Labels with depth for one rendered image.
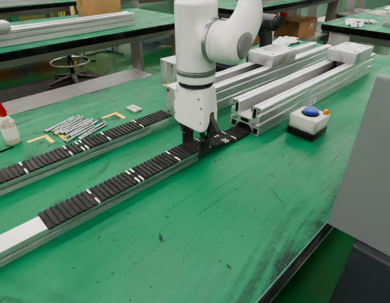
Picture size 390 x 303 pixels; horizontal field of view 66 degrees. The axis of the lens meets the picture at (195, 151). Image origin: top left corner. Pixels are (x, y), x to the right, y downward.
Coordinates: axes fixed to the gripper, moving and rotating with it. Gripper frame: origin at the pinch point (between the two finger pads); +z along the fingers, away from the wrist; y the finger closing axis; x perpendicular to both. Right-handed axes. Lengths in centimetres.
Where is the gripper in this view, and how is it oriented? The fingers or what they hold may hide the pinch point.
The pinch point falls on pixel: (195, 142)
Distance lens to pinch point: 73.8
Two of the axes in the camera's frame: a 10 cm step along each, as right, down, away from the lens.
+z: 0.0, 8.4, 5.4
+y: 6.9, 3.9, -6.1
